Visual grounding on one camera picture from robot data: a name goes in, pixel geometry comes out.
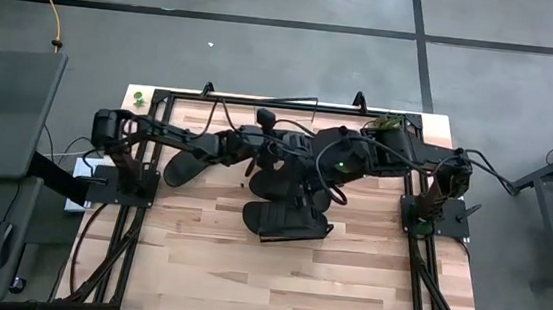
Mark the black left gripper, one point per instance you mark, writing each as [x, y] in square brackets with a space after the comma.
[244, 144]

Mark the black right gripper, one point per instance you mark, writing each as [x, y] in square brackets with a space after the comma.
[297, 152]

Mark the black slide sandal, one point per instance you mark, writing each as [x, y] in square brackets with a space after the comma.
[182, 169]
[281, 218]
[274, 185]

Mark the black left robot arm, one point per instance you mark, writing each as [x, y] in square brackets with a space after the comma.
[177, 139]

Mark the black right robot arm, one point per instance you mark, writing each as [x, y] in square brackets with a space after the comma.
[397, 150]

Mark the potted succulent in black pot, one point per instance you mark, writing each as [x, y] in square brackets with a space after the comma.
[385, 120]

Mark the small green plant sprig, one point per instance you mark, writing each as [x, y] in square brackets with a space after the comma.
[139, 99]

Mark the white box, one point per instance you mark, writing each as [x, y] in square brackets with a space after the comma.
[82, 168]

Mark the grey raised desk platform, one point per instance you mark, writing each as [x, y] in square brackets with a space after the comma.
[4, 111]

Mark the dark grey metal stand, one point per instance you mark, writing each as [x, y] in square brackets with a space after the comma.
[552, 219]

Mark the black caster wheel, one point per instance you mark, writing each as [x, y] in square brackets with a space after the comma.
[17, 285]

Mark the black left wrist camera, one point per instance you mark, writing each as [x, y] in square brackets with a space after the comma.
[265, 119]

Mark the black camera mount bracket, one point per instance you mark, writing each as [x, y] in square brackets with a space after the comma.
[360, 101]
[207, 89]

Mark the black aluminium table frame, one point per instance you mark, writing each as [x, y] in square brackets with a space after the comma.
[186, 96]

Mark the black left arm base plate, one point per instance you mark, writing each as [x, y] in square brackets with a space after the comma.
[145, 196]

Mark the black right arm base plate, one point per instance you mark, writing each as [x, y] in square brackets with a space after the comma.
[451, 223]

